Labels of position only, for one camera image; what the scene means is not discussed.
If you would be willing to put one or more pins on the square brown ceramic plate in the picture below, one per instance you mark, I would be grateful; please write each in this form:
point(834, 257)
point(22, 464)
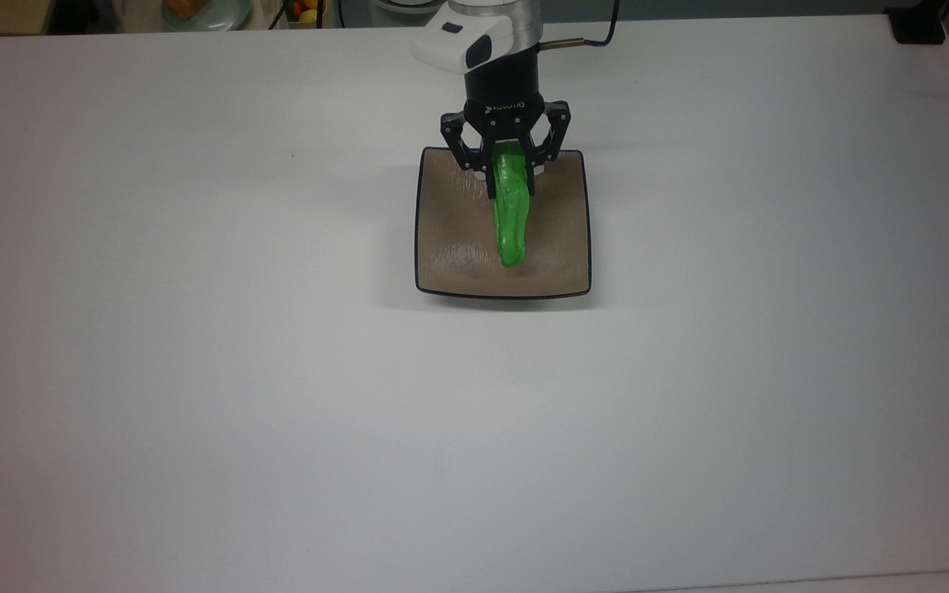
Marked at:
point(458, 231)

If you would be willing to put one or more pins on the small colourful fruit pile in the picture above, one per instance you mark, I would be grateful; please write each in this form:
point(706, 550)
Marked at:
point(306, 11)

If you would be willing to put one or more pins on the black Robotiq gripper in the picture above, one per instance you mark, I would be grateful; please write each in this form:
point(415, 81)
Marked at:
point(503, 99)

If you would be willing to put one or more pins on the green chili pepper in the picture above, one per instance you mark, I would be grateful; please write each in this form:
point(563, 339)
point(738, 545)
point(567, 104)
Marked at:
point(512, 214)

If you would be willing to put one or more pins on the plate with orange food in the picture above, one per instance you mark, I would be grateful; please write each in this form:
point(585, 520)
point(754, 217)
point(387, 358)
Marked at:
point(207, 12)

